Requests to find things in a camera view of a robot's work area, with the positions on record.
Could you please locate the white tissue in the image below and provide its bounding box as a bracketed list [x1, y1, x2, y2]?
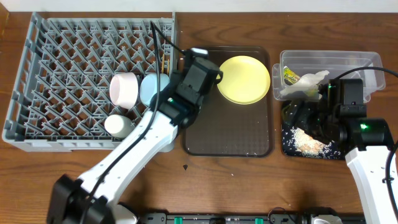
[280, 70, 329, 96]

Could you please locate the green yellow wrapper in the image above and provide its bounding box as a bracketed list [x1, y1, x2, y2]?
[283, 66, 300, 85]

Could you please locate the yellow round plate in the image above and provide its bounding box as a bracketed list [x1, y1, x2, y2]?
[217, 55, 271, 105]

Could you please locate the light blue bowl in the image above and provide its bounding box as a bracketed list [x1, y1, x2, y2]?
[139, 73, 170, 106]

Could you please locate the white pink shallow bowl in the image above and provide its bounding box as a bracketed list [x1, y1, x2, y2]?
[109, 73, 139, 110]

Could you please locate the white cup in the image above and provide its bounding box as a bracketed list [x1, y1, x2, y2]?
[104, 114, 134, 139]

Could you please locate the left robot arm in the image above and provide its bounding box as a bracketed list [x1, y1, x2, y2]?
[46, 48, 223, 223]

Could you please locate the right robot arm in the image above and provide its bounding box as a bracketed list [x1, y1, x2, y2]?
[281, 72, 397, 223]

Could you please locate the spilled rice food waste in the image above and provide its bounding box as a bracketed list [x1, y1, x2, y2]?
[281, 124, 344, 160]

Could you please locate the clear plastic waste bin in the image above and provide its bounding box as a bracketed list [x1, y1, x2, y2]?
[272, 50, 382, 101]

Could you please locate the grey plastic dishwasher rack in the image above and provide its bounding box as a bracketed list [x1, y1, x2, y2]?
[2, 13, 178, 152]

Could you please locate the black rectangular tray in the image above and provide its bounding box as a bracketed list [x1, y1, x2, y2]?
[281, 100, 345, 161]

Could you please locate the dark brown serving tray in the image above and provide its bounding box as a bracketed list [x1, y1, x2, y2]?
[182, 45, 275, 158]

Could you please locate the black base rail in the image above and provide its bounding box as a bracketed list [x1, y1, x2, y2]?
[138, 207, 366, 224]

